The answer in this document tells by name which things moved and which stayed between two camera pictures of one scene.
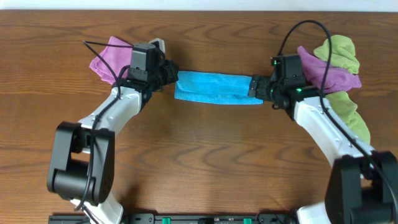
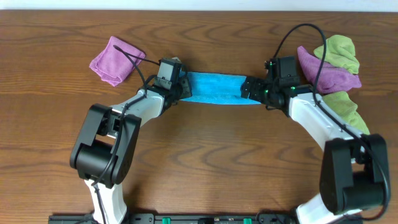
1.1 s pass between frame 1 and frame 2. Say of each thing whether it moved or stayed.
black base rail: stayed
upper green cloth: stayed
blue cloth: stayed
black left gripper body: moved
